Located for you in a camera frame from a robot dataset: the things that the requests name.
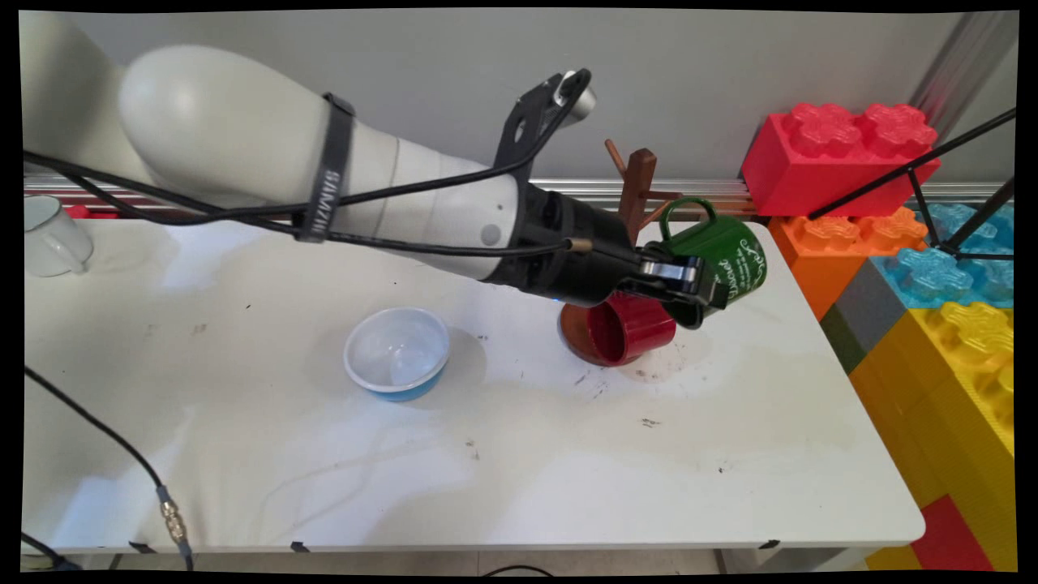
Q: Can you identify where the white and blue bowl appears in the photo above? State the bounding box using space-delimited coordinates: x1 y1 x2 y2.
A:
343 307 452 402

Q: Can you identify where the black tripod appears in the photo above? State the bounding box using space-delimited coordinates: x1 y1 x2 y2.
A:
807 109 1017 263

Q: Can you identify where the brown wooden mug tree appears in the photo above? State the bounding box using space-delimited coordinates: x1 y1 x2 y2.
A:
558 140 687 367

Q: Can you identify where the slanted aluminium profile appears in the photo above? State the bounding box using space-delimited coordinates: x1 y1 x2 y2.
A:
907 11 1019 140

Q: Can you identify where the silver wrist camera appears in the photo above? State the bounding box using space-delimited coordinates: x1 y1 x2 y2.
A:
554 69 599 129

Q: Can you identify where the big orange toy block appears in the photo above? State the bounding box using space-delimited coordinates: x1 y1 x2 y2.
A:
766 207 929 322

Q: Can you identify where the big yellow toy block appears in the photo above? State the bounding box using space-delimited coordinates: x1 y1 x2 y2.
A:
847 302 1019 573

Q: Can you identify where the horizontal aluminium rail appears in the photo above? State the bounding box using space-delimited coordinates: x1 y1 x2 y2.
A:
24 174 757 222

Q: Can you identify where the red giant building block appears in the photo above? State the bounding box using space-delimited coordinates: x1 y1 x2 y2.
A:
908 495 995 573

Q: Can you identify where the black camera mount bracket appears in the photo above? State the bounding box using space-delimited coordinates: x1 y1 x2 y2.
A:
492 73 570 185

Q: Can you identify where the red ceramic mug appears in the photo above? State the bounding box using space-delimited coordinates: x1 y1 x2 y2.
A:
586 292 678 368

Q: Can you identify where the big dark green toy block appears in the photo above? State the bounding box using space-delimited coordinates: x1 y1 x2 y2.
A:
819 304 867 376

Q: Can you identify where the big gray toy block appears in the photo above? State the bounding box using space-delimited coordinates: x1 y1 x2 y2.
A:
834 258 910 354

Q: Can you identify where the thick black cable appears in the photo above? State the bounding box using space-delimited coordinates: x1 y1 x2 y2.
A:
20 531 82 570

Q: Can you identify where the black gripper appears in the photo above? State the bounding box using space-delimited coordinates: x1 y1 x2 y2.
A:
485 185 732 315

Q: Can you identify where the big light blue toy block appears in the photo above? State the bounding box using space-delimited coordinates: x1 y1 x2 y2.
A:
869 203 1016 310

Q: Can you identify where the white mug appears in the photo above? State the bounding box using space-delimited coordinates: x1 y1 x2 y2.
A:
24 195 95 279

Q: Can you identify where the big red toy block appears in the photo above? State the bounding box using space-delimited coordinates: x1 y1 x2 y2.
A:
740 102 942 219

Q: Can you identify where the black cable with metal connector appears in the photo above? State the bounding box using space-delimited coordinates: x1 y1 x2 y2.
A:
23 367 195 572

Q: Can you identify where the gray arm strap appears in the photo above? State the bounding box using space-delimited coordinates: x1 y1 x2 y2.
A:
294 92 357 243

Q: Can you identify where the green enamel mug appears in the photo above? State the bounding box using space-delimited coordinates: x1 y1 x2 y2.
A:
645 197 769 330

